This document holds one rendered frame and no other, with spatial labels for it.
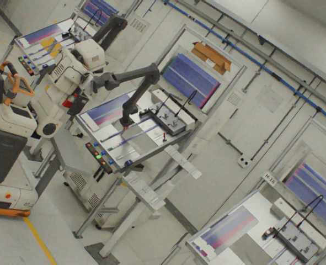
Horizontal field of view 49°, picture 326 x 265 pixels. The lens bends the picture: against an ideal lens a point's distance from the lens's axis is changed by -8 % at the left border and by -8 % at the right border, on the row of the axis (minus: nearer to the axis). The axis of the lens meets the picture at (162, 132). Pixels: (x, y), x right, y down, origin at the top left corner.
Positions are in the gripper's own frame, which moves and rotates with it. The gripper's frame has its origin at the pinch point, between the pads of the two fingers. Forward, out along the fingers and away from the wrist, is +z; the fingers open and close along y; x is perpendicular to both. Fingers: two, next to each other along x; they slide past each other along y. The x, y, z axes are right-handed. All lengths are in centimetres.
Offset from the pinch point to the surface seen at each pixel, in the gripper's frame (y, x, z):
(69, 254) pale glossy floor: -53, 90, 39
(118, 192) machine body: -23, 24, 44
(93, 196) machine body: -5, 39, 59
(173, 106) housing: -6.1, -44.7, -6.7
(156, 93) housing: 15.4, -42.9, -7.1
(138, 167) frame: -16.1, -1.9, 35.2
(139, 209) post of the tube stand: -59, 29, 21
